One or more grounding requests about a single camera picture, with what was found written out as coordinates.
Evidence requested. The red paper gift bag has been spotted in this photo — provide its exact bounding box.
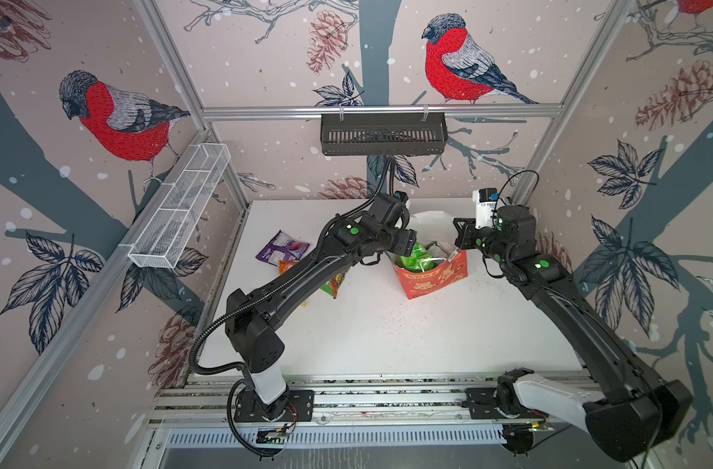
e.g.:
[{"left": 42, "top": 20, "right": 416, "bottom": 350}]
[{"left": 388, "top": 209, "right": 470, "bottom": 301}]

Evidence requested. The green snack packet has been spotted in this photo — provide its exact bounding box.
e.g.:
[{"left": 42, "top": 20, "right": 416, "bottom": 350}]
[{"left": 320, "top": 272, "right": 346, "bottom": 299}]

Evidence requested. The purple snack packet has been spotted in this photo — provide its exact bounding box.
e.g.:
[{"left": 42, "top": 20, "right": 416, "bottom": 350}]
[{"left": 256, "top": 231, "right": 311, "bottom": 267}]

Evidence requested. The orange snack packet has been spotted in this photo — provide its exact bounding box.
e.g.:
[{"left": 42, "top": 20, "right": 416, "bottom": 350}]
[{"left": 278, "top": 260, "right": 298, "bottom": 275}]

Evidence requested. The bright green chips bag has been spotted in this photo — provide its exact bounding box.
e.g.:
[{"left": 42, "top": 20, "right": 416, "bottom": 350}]
[{"left": 395, "top": 242, "right": 447, "bottom": 274}]

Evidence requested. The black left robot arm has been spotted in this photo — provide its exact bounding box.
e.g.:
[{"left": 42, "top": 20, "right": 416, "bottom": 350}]
[{"left": 225, "top": 192, "right": 417, "bottom": 406}]

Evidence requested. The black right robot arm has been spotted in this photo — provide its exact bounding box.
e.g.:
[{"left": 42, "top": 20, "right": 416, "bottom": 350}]
[{"left": 453, "top": 205, "right": 693, "bottom": 462}]

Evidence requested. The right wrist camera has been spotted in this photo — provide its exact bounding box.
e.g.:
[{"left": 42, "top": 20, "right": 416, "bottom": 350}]
[{"left": 472, "top": 188, "right": 499, "bottom": 229}]

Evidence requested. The black hanging wall basket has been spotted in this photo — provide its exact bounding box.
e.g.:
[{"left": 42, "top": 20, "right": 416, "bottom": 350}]
[{"left": 320, "top": 113, "right": 448, "bottom": 156}]

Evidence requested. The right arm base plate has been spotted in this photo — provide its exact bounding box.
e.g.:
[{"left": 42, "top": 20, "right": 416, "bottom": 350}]
[{"left": 462, "top": 367, "right": 549, "bottom": 420}]

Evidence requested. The black corrugated cable hose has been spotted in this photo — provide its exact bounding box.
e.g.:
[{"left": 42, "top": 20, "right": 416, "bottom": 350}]
[{"left": 185, "top": 154, "right": 393, "bottom": 458}]

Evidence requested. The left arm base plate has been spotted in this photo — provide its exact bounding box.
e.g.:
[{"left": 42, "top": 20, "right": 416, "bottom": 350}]
[{"left": 231, "top": 389, "right": 315, "bottom": 423}]

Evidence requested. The white wire mesh shelf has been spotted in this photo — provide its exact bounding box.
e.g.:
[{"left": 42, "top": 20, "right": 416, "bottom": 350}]
[{"left": 128, "top": 143, "right": 231, "bottom": 269}]

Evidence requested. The aluminium mounting rail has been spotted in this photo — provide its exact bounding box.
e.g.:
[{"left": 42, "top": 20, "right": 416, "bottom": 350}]
[{"left": 150, "top": 374, "right": 604, "bottom": 426}]

